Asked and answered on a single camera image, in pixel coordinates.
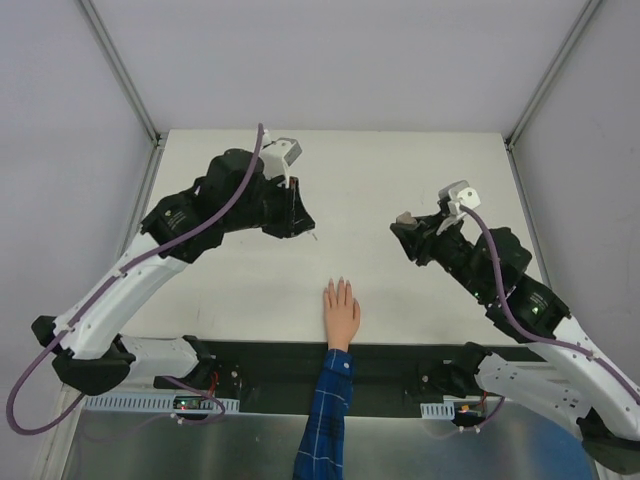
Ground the clear glitter nail polish bottle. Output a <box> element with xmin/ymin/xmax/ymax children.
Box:
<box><xmin>395</xmin><ymin>211</ymin><xmax>417</xmax><ymax>228</ymax></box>

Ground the left aluminium frame post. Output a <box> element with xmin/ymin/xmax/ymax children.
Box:
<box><xmin>75</xmin><ymin>0</ymin><xmax>162</xmax><ymax>147</ymax></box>

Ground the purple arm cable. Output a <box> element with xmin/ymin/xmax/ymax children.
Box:
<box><xmin>464</xmin><ymin>204</ymin><xmax>640</xmax><ymax>406</ymax></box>
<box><xmin>5</xmin><ymin>122</ymin><xmax>265</xmax><ymax>435</ymax></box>

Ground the left white slotted cable duct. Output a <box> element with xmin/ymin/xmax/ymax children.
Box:
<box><xmin>84</xmin><ymin>392</ymin><xmax>240</xmax><ymax>414</ymax></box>

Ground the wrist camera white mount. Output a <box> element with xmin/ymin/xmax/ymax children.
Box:
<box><xmin>259</xmin><ymin>130</ymin><xmax>302</xmax><ymax>189</ymax></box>
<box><xmin>436</xmin><ymin>180</ymin><xmax>481</xmax><ymax>235</ymax></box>

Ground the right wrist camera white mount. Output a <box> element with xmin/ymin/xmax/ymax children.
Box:
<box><xmin>436</xmin><ymin>180</ymin><xmax>481</xmax><ymax>235</ymax></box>

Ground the right aluminium frame post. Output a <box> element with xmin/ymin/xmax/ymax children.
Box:
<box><xmin>504</xmin><ymin>0</ymin><xmax>606</xmax><ymax>152</ymax></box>

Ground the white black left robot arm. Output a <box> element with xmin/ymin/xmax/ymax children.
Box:
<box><xmin>32</xmin><ymin>138</ymin><xmax>315</xmax><ymax>396</ymax></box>

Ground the aluminium frame post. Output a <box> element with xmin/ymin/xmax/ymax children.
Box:
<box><xmin>75</xmin><ymin>0</ymin><xmax>162</xmax><ymax>147</ymax></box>
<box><xmin>504</xmin><ymin>0</ymin><xmax>606</xmax><ymax>152</ymax></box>

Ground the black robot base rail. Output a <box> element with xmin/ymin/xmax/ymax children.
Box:
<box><xmin>179</xmin><ymin>341</ymin><xmax>490</xmax><ymax>418</ymax></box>

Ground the right white slotted cable duct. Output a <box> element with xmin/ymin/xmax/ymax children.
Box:
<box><xmin>420</xmin><ymin>401</ymin><xmax>456</xmax><ymax>421</ymax></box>

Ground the shiny metal front plate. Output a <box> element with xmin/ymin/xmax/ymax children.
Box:
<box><xmin>63</xmin><ymin>403</ymin><xmax>594</xmax><ymax>479</ymax></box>

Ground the white slotted cable duct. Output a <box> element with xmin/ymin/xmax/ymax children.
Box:
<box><xmin>420</xmin><ymin>401</ymin><xmax>456</xmax><ymax>421</ymax></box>
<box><xmin>84</xmin><ymin>392</ymin><xmax>240</xmax><ymax>414</ymax></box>

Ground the mannequin hand with long nails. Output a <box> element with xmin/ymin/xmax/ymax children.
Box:
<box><xmin>323</xmin><ymin>278</ymin><xmax>361</xmax><ymax>352</ymax></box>

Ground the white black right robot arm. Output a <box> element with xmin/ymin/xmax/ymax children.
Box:
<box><xmin>390</xmin><ymin>213</ymin><xmax>639</xmax><ymax>475</ymax></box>

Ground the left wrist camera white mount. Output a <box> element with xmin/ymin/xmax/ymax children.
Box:
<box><xmin>259</xmin><ymin>130</ymin><xmax>302</xmax><ymax>189</ymax></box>

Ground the blue plaid sleeve forearm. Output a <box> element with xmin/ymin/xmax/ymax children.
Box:
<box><xmin>293</xmin><ymin>350</ymin><xmax>354</xmax><ymax>480</ymax></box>

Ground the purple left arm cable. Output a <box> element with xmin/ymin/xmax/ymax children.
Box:
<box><xmin>5</xmin><ymin>122</ymin><xmax>265</xmax><ymax>435</ymax></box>

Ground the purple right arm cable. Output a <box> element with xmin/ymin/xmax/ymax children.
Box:
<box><xmin>464</xmin><ymin>204</ymin><xmax>640</xmax><ymax>406</ymax></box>

